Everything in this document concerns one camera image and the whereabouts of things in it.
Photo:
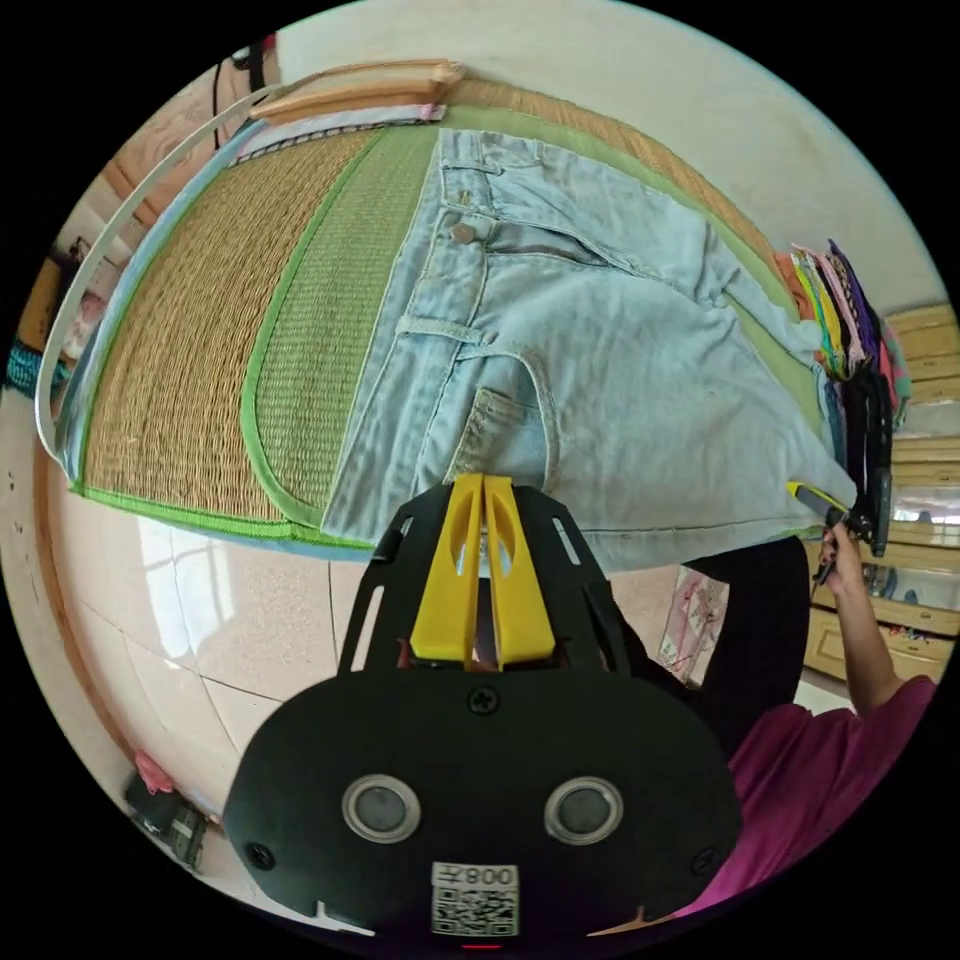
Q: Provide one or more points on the pile of clothes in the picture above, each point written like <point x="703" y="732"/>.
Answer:
<point x="840" y="315"/>

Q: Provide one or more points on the bed with woven mat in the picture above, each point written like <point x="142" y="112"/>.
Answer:
<point x="187" y="375"/>

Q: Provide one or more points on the pink patterned bag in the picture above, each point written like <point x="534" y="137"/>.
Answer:
<point x="694" y="622"/>

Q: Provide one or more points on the light blue long pants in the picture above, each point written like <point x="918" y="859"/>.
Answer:
<point x="600" y="360"/>

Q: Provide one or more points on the person's right forearm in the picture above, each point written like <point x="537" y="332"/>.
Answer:
<point x="870" y="645"/>

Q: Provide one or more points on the person's body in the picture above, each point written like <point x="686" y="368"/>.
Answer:
<point x="795" y="765"/>

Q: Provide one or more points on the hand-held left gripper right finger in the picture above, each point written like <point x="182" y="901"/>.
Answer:
<point x="521" y="607"/>

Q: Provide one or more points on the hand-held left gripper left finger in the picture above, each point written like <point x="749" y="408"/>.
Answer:
<point x="446" y="600"/>

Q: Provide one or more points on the wooden cupboard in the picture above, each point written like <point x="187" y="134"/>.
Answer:
<point x="919" y="465"/>

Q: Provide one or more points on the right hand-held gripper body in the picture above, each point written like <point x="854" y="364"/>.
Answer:
<point x="853" y="521"/>

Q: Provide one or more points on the person's right hand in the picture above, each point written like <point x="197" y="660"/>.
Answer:
<point x="838" y="559"/>

